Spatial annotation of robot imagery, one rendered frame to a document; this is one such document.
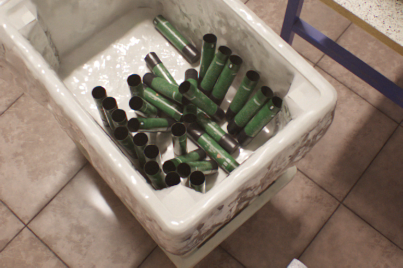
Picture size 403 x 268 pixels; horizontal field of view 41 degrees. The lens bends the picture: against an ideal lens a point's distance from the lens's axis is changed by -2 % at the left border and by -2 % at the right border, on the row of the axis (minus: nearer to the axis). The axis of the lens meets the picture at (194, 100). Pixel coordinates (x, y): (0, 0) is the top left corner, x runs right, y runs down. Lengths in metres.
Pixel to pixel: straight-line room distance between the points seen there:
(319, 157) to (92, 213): 0.71
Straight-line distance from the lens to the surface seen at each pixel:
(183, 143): 1.13
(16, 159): 1.80
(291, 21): 1.42
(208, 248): 1.40
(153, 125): 1.16
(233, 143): 1.21
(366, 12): 1.09
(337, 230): 1.70
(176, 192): 0.98
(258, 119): 1.17
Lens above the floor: 1.61
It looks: 65 degrees down
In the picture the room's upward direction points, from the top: 1 degrees counter-clockwise
